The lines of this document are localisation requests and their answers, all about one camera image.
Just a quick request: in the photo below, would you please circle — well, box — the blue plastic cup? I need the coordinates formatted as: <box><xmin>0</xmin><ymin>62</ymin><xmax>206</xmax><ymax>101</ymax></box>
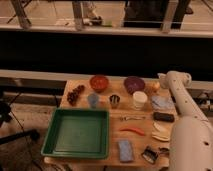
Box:
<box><xmin>87</xmin><ymin>93</ymin><xmax>99</xmax><ymax>108</ymax></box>

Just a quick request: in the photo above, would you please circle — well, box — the white plastic cup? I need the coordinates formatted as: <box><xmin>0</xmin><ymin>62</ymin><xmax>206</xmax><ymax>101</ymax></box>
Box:
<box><xmin>133</xmin><ymin>91</ymin><xmax>148</xmax><ymax>110</ymax></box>

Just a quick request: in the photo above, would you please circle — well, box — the blue sponge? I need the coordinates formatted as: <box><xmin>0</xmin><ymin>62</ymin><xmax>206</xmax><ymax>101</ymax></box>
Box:
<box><xmin>118</xmin><ymin>140</ymin><xmax>133</xmax><ymax>162</ymax></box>

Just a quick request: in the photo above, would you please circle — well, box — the small metal cup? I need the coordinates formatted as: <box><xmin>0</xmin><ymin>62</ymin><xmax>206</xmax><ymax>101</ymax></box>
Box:
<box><xmin>109</xmin><ymin>94</ymin><xmax>120</xmax><ymax>108</ymax></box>

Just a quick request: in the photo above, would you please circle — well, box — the bunch of red grapes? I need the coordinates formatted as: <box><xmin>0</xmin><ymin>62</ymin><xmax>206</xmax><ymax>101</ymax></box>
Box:
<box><xmin>67</xmin><ymin>85</ymin><xmax>85</xmax><ymax>106</ymax></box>

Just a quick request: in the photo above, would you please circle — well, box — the green plastic tray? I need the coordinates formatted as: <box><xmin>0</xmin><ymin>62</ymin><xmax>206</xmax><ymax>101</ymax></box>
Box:
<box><xmin>41</xmin><ymin>108</ymin><xmax>109</xmax><ymax>159</ymax></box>

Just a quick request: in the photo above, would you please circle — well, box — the wooden table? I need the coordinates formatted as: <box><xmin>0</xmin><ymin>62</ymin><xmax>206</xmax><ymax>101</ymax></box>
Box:
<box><xmin>44</xmin><ymin>80</ymin><xmax>169</xmax><ymax>167</ymax></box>

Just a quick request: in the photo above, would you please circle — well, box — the black tripod stand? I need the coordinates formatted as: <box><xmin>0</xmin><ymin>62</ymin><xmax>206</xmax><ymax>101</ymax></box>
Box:
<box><xmin>0</xmin><ymin>94</ymin><xmax>40</xmax><ymax>145</ymax></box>

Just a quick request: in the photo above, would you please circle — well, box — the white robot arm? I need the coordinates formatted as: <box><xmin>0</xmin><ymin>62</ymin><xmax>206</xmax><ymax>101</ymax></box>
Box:
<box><xmin>158</xmin><ymin>71</ymin><xmax>213</xmax><ymax>171</ymax></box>

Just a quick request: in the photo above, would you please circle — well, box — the red chili pepper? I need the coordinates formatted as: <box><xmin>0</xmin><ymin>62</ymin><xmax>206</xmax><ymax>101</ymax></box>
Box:
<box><xmin>119</xmin><ymin>127</ymin><xmax>145</xmax><ymax>136</ymax></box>

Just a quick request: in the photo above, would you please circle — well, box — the black rectangular block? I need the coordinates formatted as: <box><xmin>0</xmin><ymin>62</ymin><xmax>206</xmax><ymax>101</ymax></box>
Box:
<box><xmin>153</xmin><ymin>112</ymin><xmax>175</xmax><ymax>122</ymax></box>

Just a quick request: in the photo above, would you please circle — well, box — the black-handled peeler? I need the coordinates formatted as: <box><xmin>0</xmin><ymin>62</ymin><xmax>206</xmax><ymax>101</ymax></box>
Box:
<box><xmin>159</xmin><ymin>147</ymin><xmax>170</xmax><ymax>157</ymax></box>

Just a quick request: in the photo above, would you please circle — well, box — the blue-white cloth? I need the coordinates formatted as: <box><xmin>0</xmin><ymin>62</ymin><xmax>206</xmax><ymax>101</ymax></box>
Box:
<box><xmin>151</xmin><ymin>96</ymin><xmax>175</xmax><ymax>110</ymax></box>

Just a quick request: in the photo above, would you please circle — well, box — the red-orange bowl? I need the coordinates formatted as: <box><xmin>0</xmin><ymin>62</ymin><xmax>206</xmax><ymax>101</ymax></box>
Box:
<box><xmin>90</xmin><ymin>75</ymin><xmax>109</xmax><ymax>93</ymax></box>

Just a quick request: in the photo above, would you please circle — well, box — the purple bowl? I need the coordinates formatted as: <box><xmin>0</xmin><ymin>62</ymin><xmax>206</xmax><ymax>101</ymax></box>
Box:
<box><xmin>124</xmin><ymin>76</ymin><xmax>145</xmax><ymax>94</ymax></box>

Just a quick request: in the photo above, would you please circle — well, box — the small orange apple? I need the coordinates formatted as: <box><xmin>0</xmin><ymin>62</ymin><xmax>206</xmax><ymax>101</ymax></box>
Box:
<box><xmin>152</xmin><ymin>82</ymin><xmax>160</xmax><ymax>92</ymax></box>

